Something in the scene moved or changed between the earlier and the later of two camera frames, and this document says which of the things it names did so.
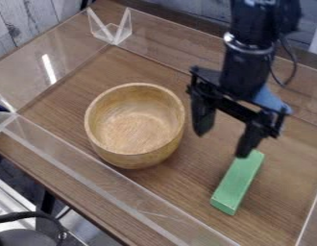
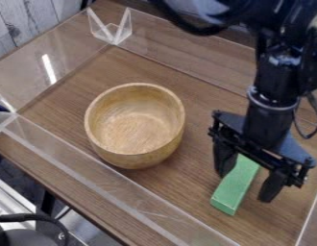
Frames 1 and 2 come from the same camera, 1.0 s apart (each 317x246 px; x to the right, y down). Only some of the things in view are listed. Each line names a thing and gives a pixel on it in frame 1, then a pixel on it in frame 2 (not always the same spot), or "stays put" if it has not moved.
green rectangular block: (237, 183) stays put
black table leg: (48, 202) stays put
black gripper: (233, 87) → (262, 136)
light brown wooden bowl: (134, 122) stays put
